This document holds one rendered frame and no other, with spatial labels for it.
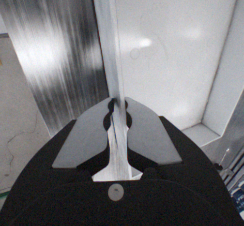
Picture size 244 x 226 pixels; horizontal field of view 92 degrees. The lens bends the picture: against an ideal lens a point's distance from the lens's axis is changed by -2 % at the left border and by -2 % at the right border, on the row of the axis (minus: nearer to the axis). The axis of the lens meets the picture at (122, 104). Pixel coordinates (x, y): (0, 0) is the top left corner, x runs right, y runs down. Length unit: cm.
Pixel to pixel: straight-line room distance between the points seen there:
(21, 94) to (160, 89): 105
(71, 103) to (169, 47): 15
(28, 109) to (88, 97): 104
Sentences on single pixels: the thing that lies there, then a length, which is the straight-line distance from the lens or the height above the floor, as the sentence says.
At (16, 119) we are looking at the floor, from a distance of 127.
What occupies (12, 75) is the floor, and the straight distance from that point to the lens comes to 111.
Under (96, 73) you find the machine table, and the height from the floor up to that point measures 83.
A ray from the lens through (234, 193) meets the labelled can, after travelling 85.
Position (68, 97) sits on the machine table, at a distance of 17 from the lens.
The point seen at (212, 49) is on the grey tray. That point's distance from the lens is 25.
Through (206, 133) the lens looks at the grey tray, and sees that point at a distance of 30.
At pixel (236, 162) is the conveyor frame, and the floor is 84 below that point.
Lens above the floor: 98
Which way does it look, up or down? 56 degrees down
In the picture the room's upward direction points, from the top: 146 degrees clockwise
